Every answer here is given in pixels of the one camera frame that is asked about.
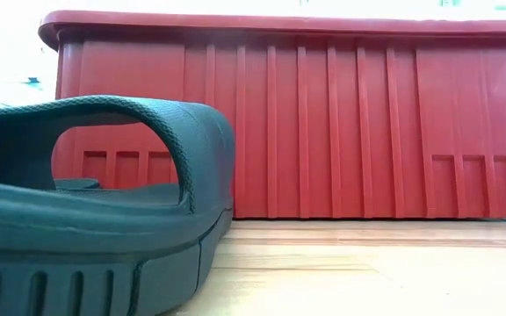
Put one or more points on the black rubber slide sandal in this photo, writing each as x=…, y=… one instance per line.
x=81, y=228

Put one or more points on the small dark background fixture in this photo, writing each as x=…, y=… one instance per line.
x=32, y=81

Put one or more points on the red plastic ribbed bin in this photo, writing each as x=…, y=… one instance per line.
x=323, y=131

